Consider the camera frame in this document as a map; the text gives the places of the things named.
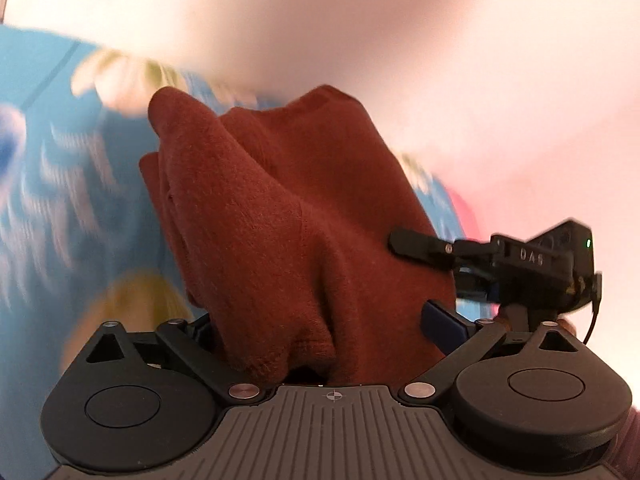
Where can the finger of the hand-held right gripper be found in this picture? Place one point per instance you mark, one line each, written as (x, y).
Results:
(425, 247)
(475, 285)

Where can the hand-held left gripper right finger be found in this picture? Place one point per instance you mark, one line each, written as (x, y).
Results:
(443, 324)

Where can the pink blanket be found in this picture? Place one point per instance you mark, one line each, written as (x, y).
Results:
(462, 215)

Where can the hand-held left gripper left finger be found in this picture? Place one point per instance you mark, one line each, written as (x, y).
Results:
(200, 331)

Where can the person's right forearm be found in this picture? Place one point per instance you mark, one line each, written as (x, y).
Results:
(630, 445)

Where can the blue floral bedsheet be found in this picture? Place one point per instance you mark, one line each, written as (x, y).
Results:
(75, 185)

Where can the red long-sleeve sweater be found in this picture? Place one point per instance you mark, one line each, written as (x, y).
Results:
(280, 230)

